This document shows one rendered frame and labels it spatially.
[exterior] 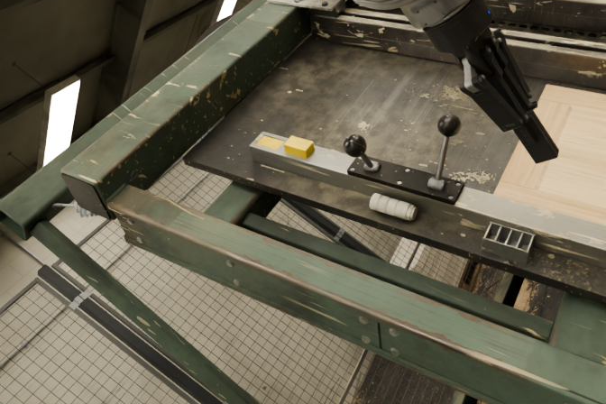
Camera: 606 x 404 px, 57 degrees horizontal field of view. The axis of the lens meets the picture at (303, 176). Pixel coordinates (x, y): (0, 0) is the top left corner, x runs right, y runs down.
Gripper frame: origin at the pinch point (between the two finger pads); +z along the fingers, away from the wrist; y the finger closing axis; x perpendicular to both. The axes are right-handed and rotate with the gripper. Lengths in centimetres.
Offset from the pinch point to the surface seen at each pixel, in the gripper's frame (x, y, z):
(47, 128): -435, -166, -58
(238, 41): -65, -35, -30
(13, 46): -420, -189, -123
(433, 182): -22.2, -6.3, 5.9
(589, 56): -6, -49, 15
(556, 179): -9.8, -18.0, 19.8
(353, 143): -26.2, -1.3, -8.5
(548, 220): -8.2, -5.5, 18.2
